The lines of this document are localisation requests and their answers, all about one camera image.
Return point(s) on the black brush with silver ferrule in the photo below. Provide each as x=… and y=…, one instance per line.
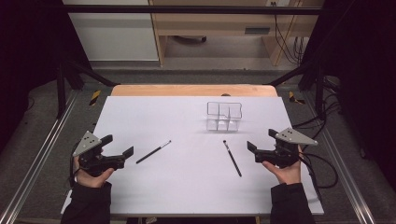
x=152, y=152

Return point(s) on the black horizontal frame bar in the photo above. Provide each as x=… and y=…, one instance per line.
x=186, y=9

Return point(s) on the white cabinet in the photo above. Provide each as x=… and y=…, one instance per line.
x=115, y=37

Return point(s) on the aluminium floor rail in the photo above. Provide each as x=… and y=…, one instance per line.
x=342, y=168
x=34, y=168

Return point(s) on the wooden table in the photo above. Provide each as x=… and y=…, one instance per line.
x=186, y=90

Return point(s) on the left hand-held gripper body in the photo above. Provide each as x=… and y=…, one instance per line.
x=93, y=160

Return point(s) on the clear acrylic organizer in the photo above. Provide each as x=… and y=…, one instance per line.
x=224, y=117

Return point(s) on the black frame strut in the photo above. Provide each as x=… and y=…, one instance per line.
x=318, y=90
x=60, y=93

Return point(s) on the person's left hand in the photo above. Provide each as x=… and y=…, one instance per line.
x=90, y=181

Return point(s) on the wooden desk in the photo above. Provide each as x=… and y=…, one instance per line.
x=218, y=23

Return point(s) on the white table board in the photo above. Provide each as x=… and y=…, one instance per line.
x=186, y=189

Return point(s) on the yellow black tape marker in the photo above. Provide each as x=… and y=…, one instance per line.
x=95, y=97
x=292, y=97

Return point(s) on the black makeup brush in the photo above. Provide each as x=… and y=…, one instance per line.
x=232, y=158

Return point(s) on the person's right hand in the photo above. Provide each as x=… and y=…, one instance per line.
x=289, y=174

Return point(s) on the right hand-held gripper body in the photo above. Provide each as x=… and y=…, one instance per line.
x=281, y=154

